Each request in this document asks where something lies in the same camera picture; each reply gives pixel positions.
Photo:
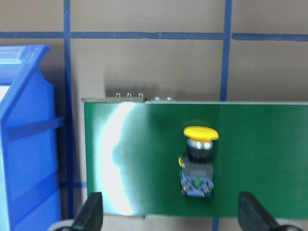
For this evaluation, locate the blue bin left side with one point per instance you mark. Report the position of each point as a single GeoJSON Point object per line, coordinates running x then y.
{"type": "Point", "coordinates": [29, 182]}

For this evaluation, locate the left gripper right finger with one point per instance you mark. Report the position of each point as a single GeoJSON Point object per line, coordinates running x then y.
{"type": "Point", "coordinates": [252, 216]}

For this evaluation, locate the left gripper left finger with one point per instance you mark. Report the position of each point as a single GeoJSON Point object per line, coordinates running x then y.
{"type": "Point", "coordinates": [90, 217]}

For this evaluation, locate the yellow push button switch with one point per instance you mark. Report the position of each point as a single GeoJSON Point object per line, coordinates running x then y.
{"type": "Point", "coordinates": [196, 175]}

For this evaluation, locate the green conveyor belt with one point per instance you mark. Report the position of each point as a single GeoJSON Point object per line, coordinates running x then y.
{"type": "Point", "coordinates": [132, 152]}

